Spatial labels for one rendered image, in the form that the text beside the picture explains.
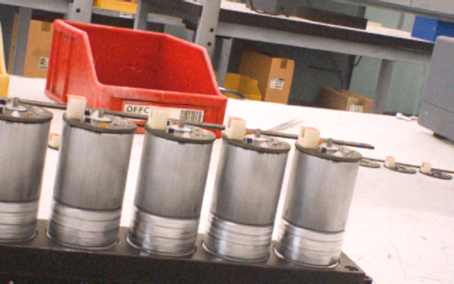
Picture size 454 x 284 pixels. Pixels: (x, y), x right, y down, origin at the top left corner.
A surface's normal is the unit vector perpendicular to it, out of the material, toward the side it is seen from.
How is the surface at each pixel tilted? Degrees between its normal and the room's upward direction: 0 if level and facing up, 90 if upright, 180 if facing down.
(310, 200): 90
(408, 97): 90
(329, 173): 90
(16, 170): 90
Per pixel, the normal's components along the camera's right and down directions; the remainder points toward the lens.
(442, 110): -0.95, -0.11
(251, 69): -0.83, -0.03
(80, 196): -0.04, 0.19
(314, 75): 0.44, 0.26
